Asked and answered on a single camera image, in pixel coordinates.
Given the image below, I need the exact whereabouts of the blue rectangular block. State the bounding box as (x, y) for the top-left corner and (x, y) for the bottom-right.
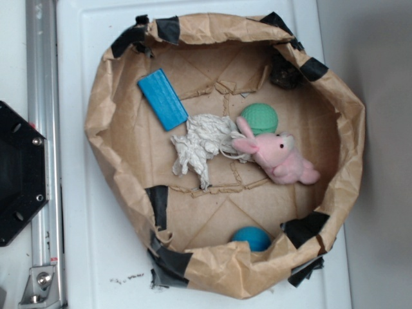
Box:
(137, 69), (188, 131)

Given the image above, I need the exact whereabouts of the crumpled white cloth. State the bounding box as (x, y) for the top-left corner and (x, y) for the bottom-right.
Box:
(171, 114), (253, 191)

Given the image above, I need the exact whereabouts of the brown paper bin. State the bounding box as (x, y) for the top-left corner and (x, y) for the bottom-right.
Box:
(85, 13), (365, 299)

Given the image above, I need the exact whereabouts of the green dimpled ball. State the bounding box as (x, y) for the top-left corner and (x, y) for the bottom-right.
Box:
(241, 103), (279, 136)

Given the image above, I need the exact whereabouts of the pink plush bunny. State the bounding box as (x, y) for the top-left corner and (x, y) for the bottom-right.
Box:
(232, 117), (321, 185)

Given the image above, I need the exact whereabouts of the blue ball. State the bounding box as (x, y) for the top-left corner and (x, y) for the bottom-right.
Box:
(231, 226), (271, 252)

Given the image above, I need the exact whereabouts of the dark brown pinecone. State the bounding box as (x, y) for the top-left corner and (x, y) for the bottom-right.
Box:
(270, 53), (304, 89)

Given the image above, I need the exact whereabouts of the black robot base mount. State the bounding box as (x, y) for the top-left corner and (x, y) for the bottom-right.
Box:
(1, 101), (48, 247)

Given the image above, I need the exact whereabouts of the aluminium extrusion rail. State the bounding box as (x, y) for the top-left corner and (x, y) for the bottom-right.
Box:
(25, 1), (64, 267)

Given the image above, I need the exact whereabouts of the metal corner bracket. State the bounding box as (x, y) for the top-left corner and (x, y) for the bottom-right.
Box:
(18, 265), (66, 309)

